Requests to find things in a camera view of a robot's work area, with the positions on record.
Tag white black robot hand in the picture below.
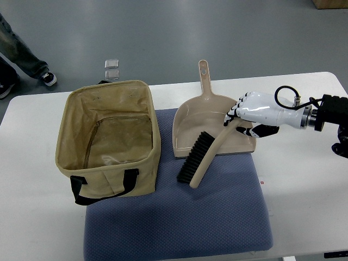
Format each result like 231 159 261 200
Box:
223 91 312 138

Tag pink hand broom black bristles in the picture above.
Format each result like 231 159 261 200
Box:
177 118 242 189

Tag blue quilted mat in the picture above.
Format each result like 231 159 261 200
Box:
84 109 273 260

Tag brown cardboard box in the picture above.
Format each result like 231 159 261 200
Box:
312 0 348 9

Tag lower floor plate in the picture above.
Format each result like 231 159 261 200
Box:
105 69 119 80

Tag black table control panel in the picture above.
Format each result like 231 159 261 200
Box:
324 251 348 259

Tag black white sneaker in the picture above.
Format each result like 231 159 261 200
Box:
41 72 57 86

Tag person leg in jeans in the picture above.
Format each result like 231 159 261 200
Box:
1 15 49 79

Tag yellow fabric bag black handles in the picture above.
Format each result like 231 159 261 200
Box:
55 80 161 206

